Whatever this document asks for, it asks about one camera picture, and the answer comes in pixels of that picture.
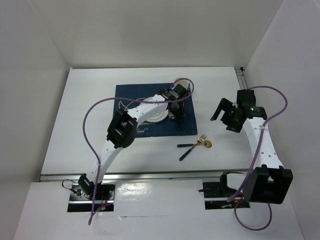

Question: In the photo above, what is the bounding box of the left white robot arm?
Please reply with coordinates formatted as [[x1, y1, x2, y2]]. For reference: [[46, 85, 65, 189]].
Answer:
[[78, 82, 193, 200]]

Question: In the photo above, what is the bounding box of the blue white mug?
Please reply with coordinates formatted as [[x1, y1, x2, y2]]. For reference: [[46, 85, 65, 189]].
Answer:
[[173, 78, 193, 93]]

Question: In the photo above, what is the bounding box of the aluminium front rail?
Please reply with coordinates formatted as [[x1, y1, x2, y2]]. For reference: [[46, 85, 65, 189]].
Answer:
[[39, 169, 247, 183]]

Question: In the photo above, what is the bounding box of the white plate green rim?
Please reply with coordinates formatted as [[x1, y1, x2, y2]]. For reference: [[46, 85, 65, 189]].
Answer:
[[138, 94, 168, 124]]

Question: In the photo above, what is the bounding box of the gold spoon green handle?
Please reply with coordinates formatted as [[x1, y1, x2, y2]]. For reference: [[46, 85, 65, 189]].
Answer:
[[177, 140, 212, 148]]

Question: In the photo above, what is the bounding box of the blue fish placemat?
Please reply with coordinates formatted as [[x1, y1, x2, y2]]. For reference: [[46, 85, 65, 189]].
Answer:
[[115, 83, 198, 138]]

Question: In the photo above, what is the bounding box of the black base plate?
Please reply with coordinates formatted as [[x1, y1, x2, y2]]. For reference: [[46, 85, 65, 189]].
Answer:
[[198, 171, 251, 210], [61, 179, 116, 213]]

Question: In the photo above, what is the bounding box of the gold fork green handle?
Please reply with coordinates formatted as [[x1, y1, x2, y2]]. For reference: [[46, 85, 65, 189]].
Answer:
[[179, 134, 207, 162]]

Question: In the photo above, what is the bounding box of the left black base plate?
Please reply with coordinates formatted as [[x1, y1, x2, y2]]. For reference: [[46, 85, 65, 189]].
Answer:
[[61, 179, 116, 213]]

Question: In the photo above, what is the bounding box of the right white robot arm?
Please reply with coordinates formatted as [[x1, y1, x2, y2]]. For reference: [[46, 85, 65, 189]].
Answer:
[[211, 89, 293, 205]]

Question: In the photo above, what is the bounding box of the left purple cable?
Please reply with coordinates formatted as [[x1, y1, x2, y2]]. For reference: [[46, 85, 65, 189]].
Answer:
[[83, 77, 195, 226]]

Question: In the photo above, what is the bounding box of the gold knife green handle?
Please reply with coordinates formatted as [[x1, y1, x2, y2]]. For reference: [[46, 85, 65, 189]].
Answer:
[[168, 112, 184, 129]]

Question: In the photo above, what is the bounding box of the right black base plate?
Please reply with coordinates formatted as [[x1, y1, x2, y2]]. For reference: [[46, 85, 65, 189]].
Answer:
[[198, 171, 251, 210]]

